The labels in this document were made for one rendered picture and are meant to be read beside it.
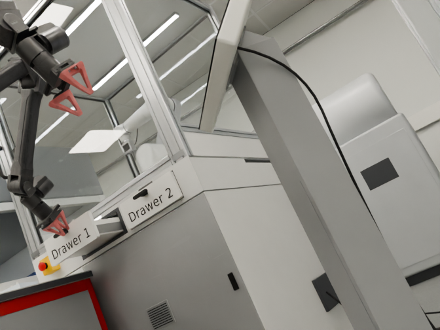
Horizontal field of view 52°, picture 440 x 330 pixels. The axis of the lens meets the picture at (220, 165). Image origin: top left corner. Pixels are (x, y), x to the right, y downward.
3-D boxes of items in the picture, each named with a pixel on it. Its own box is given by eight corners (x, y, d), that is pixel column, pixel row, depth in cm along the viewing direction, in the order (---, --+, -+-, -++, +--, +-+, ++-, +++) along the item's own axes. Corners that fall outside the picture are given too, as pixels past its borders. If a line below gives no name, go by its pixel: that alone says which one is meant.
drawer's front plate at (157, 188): (181, 197, 165) (169, 170, 168) (128, 230, 179) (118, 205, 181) (183, 196, 167) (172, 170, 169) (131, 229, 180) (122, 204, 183)
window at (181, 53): (175, 124, 174) (99, -47, 195) (175, 124, 174) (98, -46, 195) (272, 135, 248) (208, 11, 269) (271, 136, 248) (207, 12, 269)
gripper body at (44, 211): (62, 206, 172) (47, 192, 170) (49, 224, 164) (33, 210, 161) (52, 213, 175) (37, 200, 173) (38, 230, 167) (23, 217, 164)
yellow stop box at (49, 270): (52, 270, 197) (46, 255, 199) (42, 276, 201) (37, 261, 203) (61, 268, 202) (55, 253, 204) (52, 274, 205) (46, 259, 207)
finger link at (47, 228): (75, 223, 174) (57, 207, 170) (67, 236, 168) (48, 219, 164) (65, 230, 177) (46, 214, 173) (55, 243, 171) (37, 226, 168)
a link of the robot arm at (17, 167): (17, 73, 165) (38, 72, 160) (30, 78, 170) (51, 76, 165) (1, 191, 161) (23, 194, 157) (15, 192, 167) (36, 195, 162)
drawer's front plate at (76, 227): (97, 238, 167) (87, 211, 170) (52, 267, 181) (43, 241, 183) (100, 237, 169) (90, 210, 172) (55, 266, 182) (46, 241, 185)
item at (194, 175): (203, 190, 162) (187, 154, 166) (41, 290, 209) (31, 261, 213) (301, 181, 243) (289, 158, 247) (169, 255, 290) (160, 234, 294)
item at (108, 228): (96, 235, 170) (91, 220, 172) (56, 261, 182) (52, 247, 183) (164, 223, 204) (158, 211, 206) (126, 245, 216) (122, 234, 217)
